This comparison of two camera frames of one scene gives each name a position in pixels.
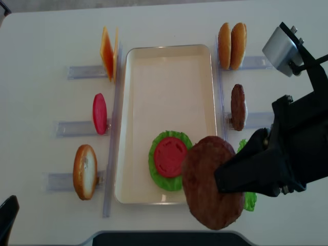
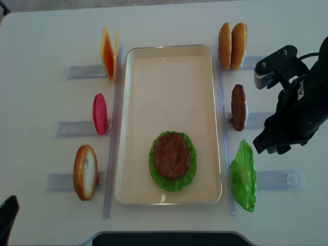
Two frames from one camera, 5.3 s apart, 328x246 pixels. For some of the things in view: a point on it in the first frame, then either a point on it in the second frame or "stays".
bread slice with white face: [85, 172] stays
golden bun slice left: [224, 46] stays
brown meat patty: [213, 209] to [171, 155]
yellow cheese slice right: [116, 56] stays
